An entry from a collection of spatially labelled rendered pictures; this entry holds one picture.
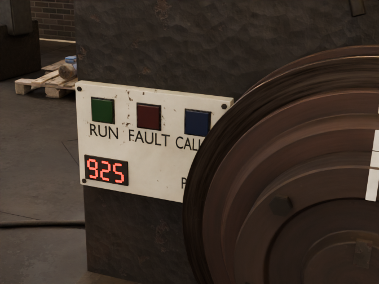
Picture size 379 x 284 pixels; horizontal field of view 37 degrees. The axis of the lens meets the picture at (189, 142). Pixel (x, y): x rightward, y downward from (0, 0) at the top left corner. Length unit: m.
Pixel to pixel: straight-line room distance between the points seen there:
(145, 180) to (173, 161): 0.06
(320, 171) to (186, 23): 0.35
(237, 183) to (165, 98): 0.23
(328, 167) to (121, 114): 0.41
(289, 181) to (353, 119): 0.10
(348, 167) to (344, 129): 0.05
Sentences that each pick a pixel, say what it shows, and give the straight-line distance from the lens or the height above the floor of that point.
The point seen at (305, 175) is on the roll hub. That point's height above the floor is 1.24.
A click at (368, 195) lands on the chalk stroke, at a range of 0.60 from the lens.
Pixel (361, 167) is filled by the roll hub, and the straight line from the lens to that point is 0.59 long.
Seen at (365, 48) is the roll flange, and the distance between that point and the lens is 0.71.
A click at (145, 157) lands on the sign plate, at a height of 1.13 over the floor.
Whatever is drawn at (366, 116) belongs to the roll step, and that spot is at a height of 1.29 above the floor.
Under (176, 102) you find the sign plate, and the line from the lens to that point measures 0.85.
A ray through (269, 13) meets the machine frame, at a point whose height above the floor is 1.37.
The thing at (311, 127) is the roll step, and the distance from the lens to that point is 0.64.
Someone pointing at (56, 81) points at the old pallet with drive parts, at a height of 0.14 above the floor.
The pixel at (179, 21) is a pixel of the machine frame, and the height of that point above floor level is 1.35.
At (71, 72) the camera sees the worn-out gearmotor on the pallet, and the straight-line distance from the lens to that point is 5.30.
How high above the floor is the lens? 1.47
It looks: 21 degrees down
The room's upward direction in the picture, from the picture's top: 1 degrees clockwise
